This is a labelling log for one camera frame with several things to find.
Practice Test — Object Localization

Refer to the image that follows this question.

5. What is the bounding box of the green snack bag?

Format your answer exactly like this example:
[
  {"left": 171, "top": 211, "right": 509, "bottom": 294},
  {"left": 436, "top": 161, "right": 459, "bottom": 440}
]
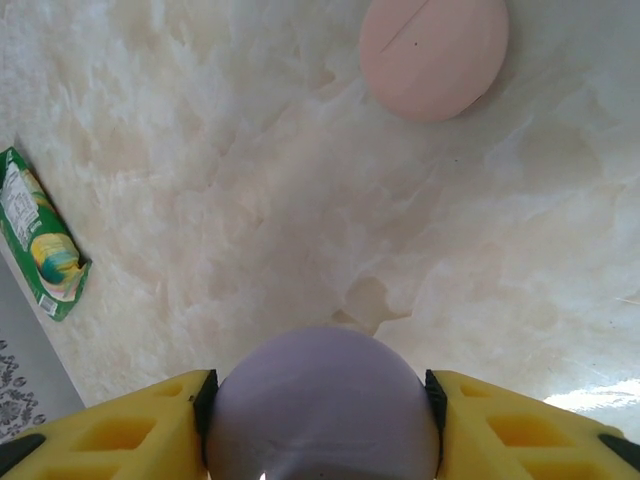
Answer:
[{"left": 0, "top": 146, "right": 94, "bottom": 323}]

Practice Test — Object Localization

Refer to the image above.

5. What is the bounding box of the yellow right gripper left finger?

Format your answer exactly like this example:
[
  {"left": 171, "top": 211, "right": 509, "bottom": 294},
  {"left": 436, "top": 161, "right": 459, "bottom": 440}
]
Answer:
[{"left": 0, "top": 368, "right": 222, "bottom": 480}]

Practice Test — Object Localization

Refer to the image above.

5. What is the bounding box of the purple round charging case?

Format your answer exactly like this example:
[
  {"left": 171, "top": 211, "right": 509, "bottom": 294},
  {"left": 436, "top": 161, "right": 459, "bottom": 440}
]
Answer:
[{"left": 205, "top": 327, "right": 444, "bottom": 480}]

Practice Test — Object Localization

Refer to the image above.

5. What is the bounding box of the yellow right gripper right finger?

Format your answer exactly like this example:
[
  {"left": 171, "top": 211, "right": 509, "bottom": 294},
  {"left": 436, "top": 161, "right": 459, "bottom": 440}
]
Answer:
[{"left": 423, "top": 368, "right": 640, "bottom": 480}]

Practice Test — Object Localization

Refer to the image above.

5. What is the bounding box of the pink round charging case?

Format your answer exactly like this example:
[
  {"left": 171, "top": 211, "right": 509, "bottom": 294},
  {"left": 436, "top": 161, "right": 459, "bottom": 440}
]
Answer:
[{"left": 358, "top": 0, "right": 511, "bottom": 124}]

